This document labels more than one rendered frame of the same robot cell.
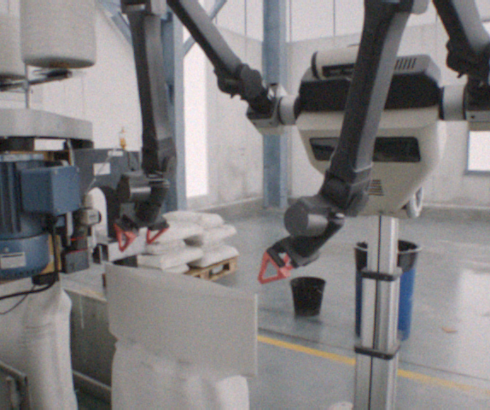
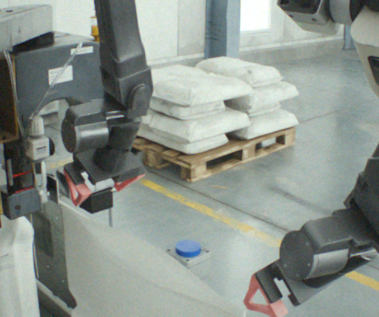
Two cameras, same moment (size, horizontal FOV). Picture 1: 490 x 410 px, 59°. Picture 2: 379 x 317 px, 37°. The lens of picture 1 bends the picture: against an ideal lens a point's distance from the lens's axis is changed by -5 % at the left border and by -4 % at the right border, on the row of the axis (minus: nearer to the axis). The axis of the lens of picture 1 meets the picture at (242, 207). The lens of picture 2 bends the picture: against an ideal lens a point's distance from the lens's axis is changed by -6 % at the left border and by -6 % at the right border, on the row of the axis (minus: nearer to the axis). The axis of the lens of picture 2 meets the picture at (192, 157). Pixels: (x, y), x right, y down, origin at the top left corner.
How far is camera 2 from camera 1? 0.30 m
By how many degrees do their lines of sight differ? 17
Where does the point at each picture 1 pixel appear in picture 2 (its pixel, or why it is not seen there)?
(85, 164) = (36, 72)
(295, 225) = (294, 263)
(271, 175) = not seen: hidden behind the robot
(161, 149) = (126, 75)
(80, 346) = (58, 263)
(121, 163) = (90, 63)
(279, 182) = not seen: hidden behind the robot
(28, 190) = not seen: outside the picture
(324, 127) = not seen: outside the picture
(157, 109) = (118, 18)
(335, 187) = (369, 204)
